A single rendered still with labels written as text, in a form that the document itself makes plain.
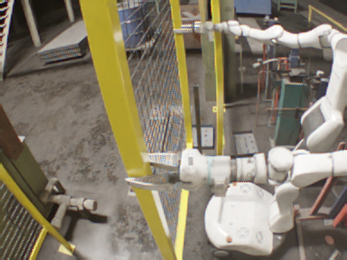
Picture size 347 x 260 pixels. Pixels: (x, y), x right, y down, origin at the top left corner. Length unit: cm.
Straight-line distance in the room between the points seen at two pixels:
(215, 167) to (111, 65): 32
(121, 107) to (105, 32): 16
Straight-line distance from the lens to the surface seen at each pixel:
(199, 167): 59
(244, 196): 190
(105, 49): 44
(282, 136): 273
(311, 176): 64
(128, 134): 53
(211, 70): 315
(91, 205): 217
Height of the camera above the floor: 190
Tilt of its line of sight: 40 degrees down
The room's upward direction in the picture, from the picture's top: 8 degrees counter-clockwise
